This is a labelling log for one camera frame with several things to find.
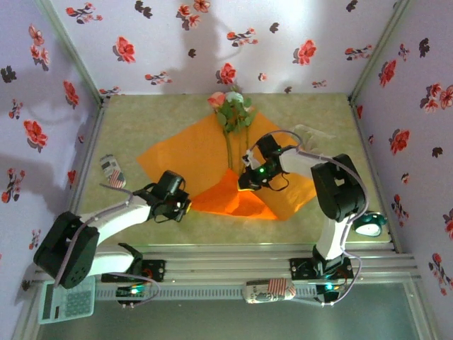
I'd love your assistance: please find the orange wrapping paper sheet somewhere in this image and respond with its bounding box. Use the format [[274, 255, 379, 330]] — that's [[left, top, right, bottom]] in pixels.
[[137, 112, 319, 222]]

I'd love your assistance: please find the white printed ribbon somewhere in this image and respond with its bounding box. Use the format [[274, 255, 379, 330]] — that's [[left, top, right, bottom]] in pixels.
[[288, 123, 336, 155]]

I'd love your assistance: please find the teal calculator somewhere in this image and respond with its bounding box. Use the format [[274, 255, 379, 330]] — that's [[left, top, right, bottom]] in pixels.
[[37, 279, 97, 325]]

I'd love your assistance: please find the aluminium frame cross rail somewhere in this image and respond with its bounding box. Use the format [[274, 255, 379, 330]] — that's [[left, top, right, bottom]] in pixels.
[[33, 243, 420, 284]]

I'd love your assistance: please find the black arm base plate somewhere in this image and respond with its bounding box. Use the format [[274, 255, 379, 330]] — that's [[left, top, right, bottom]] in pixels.
[[289, 257, 355, 281], [101, 259, 167, 283]]

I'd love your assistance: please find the white slotted cable duct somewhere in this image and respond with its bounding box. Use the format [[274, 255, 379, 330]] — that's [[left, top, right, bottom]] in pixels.
[[94, 284, 319, 302]]

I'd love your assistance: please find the aluminium side rail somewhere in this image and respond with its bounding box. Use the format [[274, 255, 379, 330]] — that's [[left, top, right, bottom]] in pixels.
[[55, 102, 109, 258], [348, 98, 403, 254]]

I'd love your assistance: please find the aluminium corner post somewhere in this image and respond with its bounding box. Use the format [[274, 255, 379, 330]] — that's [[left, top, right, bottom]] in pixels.
[[35, 0, 109, 106], [348, 0, 415, 106]]

